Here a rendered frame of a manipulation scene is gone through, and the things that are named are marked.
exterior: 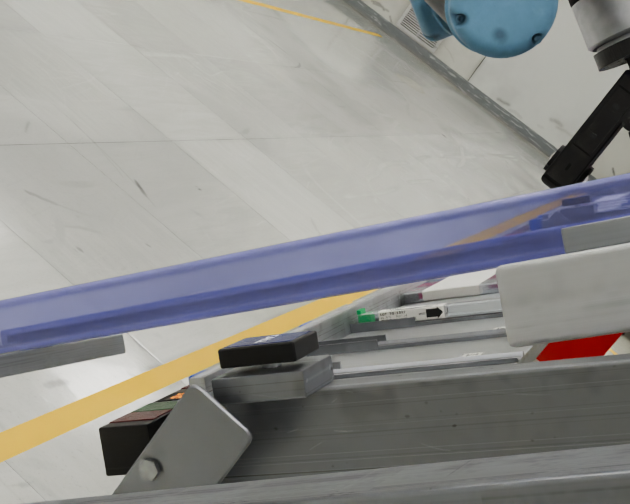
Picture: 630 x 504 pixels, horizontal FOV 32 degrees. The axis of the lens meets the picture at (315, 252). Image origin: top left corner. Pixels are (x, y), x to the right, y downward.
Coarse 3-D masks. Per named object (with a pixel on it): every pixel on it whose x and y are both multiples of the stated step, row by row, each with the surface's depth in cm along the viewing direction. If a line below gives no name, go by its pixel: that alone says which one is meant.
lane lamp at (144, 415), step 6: (126, 414) 81; (132, 414) 80; (138, 414) 80; (144, 414) 79; (150, 414) 79; (156, 414) 79; (162, 414) 79; (114, 420) 79; (120, 420) 79; (126, 420) 78; (132, 420) 78; (138, 420) 78
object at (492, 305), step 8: (448, 304) 96; (456, 304) 96; (464, 304) 96; (472, 304) 95; (480, 304) 95; (488, 304) 95; (496, 304) 95; (368, 312) 99; (376, 312) 98; (448, 312) 96; (456, 312) 96; (464, 312) 96; (472, 312) 95; (480, 312) 95; (488, 312) 95; (360, 320) 99; (368, 320) 99; (376, 320) 98
